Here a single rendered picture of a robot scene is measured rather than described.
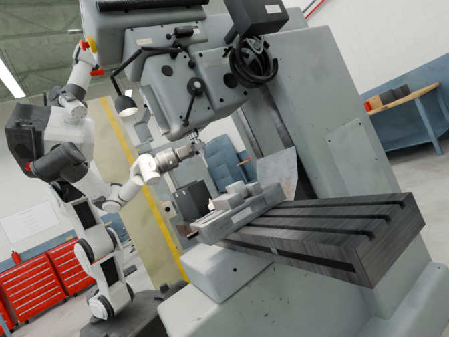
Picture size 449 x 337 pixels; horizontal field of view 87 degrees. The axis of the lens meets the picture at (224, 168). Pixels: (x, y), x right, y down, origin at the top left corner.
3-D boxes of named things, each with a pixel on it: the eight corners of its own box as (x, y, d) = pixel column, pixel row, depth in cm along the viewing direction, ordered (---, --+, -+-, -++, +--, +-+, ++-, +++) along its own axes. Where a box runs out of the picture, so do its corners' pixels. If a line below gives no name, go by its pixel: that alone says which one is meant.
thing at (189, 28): (168, 37, 90) (163, 27, 89) (165, 44, 93) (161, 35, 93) (196, 34, 95) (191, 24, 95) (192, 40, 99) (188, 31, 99)
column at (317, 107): (407, 363, 104) (259, 32, 100) (321, 320, 146) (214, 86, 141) (449, 291, 127) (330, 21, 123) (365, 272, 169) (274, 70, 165)
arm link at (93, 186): (102, 218, 110) (63, 189, 95) (109, 196, 120) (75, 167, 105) (123, 210, 108) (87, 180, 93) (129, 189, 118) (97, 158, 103)
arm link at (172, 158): (188, 138, 97) (160, 149, 95) (197, 159, 98) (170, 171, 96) (187, 142, 110) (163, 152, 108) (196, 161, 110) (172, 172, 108)
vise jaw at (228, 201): (231, 209, 81) (226, 199, 81) (215, 210, 95) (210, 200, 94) (245, 202, 84) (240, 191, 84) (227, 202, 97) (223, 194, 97)
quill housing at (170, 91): (180, 131, 91) (143, 53, 90) (167, 145, 109) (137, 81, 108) (220, 117, 100) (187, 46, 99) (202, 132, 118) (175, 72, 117)
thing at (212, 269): (220, 306, 79) (205, 273, 78) (188, 281, 109) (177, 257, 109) (314, 230, 102) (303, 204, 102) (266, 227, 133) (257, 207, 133)
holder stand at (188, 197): (201, 217, 132) (186, 184, 132) (184, 220, 149) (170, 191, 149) (217, 207, 140) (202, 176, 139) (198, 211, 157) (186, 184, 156)
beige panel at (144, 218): (164, 319, 227) (58, 99, 220) (156, 305, 262) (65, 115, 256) (209, 286, 251) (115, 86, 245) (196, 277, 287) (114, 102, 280)
